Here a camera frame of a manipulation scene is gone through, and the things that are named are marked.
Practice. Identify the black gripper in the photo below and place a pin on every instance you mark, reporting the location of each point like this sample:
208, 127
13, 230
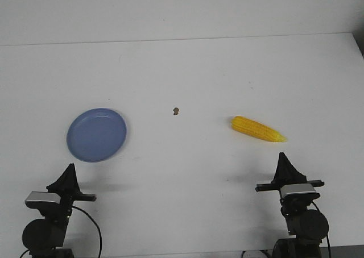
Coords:
66, 186
287, 175

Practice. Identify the blue round plate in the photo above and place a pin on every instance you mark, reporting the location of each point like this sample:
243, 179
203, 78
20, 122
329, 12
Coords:
96, 135

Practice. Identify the yellow corn cob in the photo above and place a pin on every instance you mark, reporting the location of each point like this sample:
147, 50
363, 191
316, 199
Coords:
257, 130

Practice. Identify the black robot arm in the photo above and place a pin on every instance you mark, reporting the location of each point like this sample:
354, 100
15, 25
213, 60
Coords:
44, 237
306, 224

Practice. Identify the small brown table stain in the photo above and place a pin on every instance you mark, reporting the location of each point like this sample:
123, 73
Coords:
176, 111

